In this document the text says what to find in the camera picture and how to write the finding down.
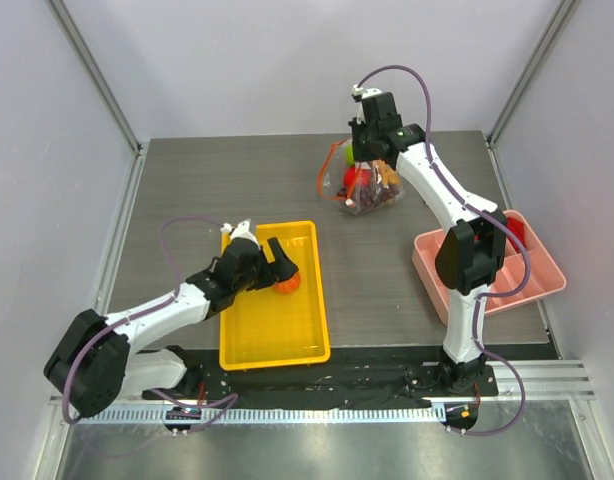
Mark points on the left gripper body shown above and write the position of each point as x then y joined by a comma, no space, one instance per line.
257,277

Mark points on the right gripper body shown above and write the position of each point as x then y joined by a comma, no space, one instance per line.
362,147

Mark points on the orange fake pumpkin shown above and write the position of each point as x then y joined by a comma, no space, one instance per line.
289,285

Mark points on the clear zip top bag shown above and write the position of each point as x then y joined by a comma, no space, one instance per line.
357,188

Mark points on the red fake fruit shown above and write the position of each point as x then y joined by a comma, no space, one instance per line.
357,176

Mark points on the purple fake grapes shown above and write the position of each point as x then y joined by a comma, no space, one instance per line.
375,196

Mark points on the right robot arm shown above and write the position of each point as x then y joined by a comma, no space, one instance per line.
473,248

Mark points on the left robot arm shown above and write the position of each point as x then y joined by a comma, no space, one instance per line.
101,358

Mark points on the green fake apple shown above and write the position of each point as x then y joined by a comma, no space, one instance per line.
349,155

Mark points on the yellow plastic tray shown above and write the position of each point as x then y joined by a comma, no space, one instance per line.
264,329

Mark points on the red object in organizer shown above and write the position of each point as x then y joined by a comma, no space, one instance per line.
515,231

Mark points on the pink divided organizer box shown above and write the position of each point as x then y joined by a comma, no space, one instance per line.
546,277

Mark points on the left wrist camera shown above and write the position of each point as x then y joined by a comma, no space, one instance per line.
244,229

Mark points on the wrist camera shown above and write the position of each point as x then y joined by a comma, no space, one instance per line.
360,93
244,229

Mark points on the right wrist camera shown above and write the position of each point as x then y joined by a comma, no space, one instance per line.
360,93

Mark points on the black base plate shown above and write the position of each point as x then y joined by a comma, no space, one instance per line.
354,378

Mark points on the white slotted cable duct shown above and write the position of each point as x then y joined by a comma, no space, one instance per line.
155,413

